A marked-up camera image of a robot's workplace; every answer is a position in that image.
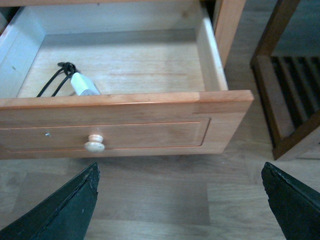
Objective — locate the white charger with black cable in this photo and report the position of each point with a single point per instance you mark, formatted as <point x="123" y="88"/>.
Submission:
<point x="81" y="84"/>

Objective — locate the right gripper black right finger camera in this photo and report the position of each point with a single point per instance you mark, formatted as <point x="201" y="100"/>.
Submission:
<point x="295" y="205"/>

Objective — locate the drawer wooden knob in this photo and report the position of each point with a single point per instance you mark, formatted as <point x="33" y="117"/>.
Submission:
<point x="94" y="144"/>

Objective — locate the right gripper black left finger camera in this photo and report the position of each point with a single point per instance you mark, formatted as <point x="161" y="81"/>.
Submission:
<point x="64" y="215"/>

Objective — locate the wooden nightstand cabinet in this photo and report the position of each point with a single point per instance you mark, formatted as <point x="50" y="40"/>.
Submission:
<point x="227" y="17"/>

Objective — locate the dark wooden slatted rack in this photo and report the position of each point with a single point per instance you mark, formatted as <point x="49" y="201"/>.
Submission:
<point x="286" y="67"/>

